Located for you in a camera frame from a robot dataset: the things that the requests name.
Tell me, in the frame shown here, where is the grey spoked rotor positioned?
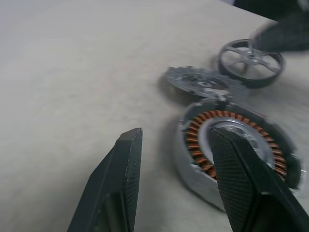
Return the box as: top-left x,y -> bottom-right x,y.
218,38 -> 287,89

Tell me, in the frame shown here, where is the grey toothed motor lid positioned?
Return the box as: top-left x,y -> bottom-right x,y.
160,65 -> 249,102

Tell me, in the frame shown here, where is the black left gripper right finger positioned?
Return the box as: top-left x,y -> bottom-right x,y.
208,127 -> 309,232

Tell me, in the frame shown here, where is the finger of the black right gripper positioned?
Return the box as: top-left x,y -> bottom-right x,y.
251,11 -> 309,54

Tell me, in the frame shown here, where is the grey round disc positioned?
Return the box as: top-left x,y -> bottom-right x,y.
174,98 -> 304,213

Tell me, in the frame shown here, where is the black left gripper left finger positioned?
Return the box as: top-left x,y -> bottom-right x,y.
67,127 -> 143,232

